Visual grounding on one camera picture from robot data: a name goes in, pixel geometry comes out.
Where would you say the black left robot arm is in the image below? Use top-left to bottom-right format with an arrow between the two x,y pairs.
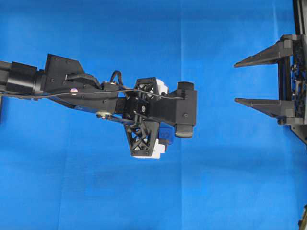
0,55 -> 174,159

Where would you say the blue cube block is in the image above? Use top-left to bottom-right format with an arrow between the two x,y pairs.
159,123 -> 174,145

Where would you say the black aluminium table frame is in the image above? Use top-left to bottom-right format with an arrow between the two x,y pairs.
293,0 -> 307,35

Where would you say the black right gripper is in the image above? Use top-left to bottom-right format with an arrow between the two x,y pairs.
234,35 -> 307,125

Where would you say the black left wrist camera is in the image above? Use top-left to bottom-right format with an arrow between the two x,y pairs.
149,81 -> 197,138

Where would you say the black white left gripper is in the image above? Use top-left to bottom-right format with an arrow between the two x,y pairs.
115,78 -> 168,159

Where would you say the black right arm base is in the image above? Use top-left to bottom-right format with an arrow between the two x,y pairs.
290,124 -> 307,145

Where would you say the black thin camera cable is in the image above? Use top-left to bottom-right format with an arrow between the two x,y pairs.
0,70 -> 188,101

